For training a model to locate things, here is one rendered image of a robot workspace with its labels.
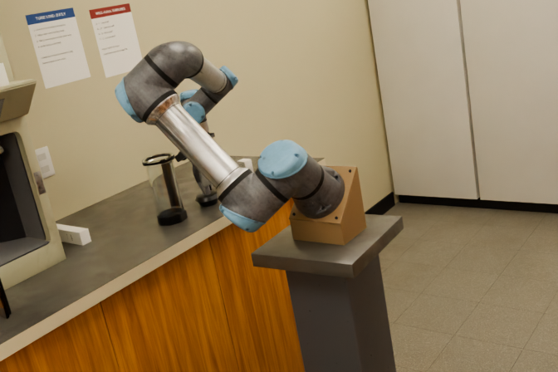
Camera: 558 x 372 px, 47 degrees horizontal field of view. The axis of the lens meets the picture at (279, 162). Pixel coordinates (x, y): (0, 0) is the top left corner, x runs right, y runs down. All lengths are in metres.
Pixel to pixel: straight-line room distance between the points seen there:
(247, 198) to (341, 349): 0.53
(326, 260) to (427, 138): 2.77
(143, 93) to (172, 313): 0.74
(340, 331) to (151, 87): 0.84
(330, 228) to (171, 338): 0.66
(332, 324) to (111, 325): 0.63
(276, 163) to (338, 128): 2.43
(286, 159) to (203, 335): 0.82
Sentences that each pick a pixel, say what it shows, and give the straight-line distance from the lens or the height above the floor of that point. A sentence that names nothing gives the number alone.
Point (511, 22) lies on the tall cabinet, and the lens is 4.02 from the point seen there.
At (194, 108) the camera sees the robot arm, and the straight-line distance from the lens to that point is 2.07.
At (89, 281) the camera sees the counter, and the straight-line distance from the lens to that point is 1.92.
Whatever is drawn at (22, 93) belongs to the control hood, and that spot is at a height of 1.48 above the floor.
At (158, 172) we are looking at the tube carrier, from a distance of 2.14.
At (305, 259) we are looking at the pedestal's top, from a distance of 1.71.
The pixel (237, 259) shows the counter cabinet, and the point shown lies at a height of 0.75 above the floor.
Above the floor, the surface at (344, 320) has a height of 0.73.
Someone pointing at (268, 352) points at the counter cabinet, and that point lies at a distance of 2.50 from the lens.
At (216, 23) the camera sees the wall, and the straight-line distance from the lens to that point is 3.22.
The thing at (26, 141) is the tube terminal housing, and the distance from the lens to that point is 2.05.
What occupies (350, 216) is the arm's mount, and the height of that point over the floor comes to 1.00.
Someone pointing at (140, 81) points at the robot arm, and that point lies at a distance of 1.71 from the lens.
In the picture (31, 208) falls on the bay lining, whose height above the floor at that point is 1.12.
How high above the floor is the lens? 1.64
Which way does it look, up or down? 15 degrees down
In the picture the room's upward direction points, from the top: 11 degrees counter-clockwise
